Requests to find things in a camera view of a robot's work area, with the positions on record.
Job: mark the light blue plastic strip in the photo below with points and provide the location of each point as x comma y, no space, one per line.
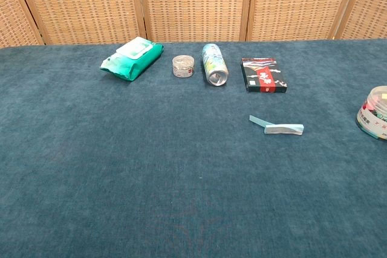
285,128

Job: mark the small clear pin jar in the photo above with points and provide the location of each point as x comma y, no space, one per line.
183,66

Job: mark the printed drink can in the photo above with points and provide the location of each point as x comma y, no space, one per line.
214,63

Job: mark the blue plush table cloth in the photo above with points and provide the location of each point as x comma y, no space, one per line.
151,164

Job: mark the red black snack packet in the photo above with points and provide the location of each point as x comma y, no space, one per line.
263,75

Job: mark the green wet wipes pack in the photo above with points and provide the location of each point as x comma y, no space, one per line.
133,60

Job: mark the woven rattan folding screen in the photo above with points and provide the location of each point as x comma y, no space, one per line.
193,4

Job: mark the clear jar of binder clips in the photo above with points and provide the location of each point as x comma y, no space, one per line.
375,113

